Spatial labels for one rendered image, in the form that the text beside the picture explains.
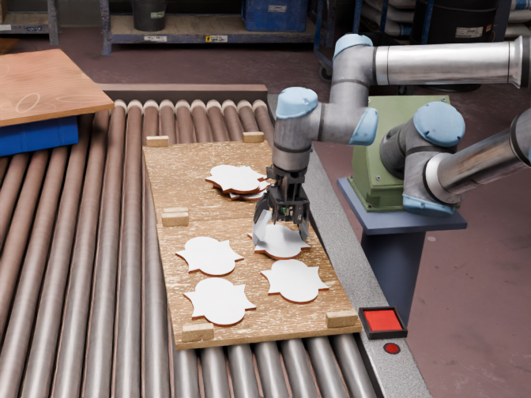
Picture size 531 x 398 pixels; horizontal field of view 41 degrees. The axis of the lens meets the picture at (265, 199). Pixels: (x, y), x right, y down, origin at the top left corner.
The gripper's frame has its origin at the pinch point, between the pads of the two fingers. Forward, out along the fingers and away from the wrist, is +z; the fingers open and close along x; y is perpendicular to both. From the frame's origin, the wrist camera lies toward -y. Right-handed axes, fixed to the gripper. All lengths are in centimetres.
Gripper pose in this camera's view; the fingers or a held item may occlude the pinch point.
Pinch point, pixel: (278, 238)
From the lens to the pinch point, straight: 155.8
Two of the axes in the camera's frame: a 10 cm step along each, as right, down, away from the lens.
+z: -0.8, 8.5, 5.2
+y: 2.1, 5.3, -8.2
